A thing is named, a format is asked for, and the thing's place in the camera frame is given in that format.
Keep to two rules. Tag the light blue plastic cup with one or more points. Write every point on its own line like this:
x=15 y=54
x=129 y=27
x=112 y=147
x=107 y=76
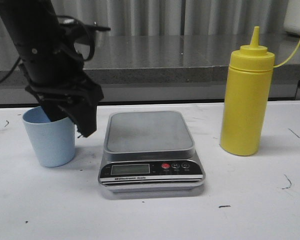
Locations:
x=52 y=141

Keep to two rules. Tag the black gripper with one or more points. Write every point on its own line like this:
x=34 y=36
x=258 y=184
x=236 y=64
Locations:
x=76 y=98

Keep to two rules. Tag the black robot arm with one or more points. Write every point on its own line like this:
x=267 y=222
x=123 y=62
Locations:
x=52 y=66

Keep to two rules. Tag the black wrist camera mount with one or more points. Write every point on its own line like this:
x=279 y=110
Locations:
x=75 y=31

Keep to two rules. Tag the yellow squeeze bottle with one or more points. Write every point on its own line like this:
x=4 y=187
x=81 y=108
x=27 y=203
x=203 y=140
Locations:
x=249 y=78

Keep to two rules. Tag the white appliance on counter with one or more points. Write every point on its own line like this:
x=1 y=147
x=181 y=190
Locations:
x=291 y=23

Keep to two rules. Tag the silver digital kitchen scale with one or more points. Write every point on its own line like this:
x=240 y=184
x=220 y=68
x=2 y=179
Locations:
x=149 y=154

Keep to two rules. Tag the grey stone counter ledge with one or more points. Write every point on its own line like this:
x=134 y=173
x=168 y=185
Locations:
x=180 y=69

